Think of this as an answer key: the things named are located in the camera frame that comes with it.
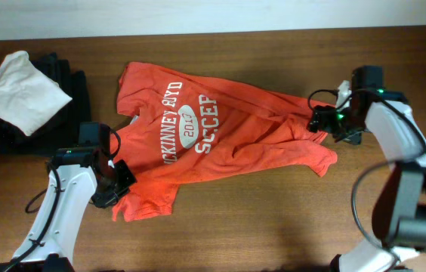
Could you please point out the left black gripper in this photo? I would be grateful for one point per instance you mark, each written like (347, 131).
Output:
(128, 178)

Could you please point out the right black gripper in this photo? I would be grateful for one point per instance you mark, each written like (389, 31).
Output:
(320, 118)

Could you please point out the white folded cloth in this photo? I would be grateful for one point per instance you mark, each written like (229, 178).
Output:
(28, 98)

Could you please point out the black folded clothes pile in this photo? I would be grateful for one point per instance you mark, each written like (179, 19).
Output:
(63, 128)

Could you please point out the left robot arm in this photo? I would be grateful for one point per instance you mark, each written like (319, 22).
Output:
(77, 177)

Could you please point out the red printed t-shirt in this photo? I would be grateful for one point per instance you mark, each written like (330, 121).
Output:
(188, 129)

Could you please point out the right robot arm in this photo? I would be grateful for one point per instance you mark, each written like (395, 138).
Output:
(399, 217)

